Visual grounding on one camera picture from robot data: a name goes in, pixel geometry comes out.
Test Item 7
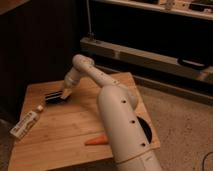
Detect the orange carrot toy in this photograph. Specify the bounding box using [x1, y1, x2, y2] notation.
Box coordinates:
[85, 135, 108, 145]

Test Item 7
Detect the upper wooden shelf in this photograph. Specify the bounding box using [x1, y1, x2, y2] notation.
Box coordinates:
[95, 0, 213, 21]

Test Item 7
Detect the white glue bottle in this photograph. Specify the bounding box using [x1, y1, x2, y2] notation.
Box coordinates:
[10, 105, 44, 140]

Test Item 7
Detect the metal vertical pole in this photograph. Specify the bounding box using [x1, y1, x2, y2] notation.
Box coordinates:
[86, 0, 94, 41]

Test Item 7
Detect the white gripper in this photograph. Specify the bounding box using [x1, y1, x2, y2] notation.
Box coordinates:
[61, 68, 81, 99]

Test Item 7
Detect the wooden table board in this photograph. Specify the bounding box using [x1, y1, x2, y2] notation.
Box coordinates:
[7, 72, 161, 171]

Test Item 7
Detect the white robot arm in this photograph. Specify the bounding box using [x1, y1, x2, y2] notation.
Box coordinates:
[61, 54, 163, 171]

